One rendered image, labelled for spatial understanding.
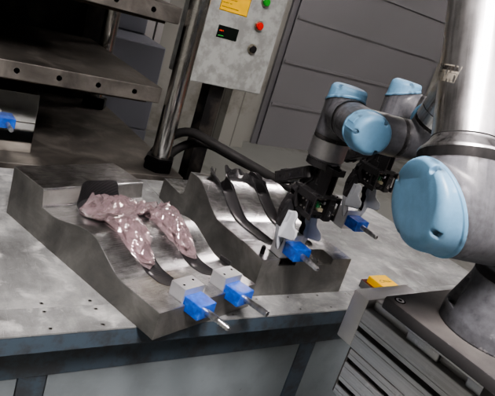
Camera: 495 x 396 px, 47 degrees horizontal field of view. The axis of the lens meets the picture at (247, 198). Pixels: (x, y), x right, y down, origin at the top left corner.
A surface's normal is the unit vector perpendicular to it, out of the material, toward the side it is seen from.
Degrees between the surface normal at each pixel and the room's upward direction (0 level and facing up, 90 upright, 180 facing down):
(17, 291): 0
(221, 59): 90
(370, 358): 90
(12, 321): 0
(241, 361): 90
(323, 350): 90
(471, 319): 72
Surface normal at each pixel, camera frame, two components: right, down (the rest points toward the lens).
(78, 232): -0.62, 0.07
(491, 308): -0.53, -0.22
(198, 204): -0.81, -0.06
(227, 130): 0.54, 0.43
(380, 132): 0.20, 0.38
